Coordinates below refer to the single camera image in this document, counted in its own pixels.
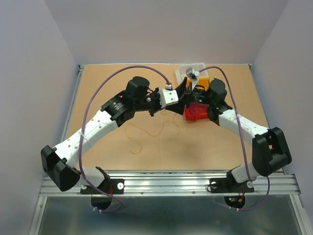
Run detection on white plastic bin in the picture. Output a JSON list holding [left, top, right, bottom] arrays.
[[175, 63, 205, 84]]

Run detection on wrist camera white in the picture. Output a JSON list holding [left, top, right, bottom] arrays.
[[186, 67, 200, 90], [158, 89, 179, 108]]

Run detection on yellow plastic bin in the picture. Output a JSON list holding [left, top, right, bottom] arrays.
[[186, 77, 210, 90]]

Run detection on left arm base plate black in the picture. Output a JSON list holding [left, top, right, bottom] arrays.
[[80, 178, 125, 195]]

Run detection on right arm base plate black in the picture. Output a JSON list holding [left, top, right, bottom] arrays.
[[208, 178, 254, 193]]

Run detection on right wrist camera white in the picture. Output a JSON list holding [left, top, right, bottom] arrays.
[[186, 67, 200, 90]]

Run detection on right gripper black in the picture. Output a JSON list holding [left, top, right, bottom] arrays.
[[165, 77, 214, 115]]

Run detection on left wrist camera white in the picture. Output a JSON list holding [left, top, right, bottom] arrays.
[[158, 89, 179, 108]]

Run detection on red plastic bin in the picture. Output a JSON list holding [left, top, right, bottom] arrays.
[[184, 103, 209, 121]]

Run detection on aluminium frame rail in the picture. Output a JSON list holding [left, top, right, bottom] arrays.
[[39, 170, 301, 197]]

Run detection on thin coloured wires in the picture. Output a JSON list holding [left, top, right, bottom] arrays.
[[125, 102, 208, 155]]

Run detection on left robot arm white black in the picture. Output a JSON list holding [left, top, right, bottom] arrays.
[[41, 76, 179, 193]]

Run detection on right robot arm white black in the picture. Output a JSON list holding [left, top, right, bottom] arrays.
[[159, 79, 292, 193]]

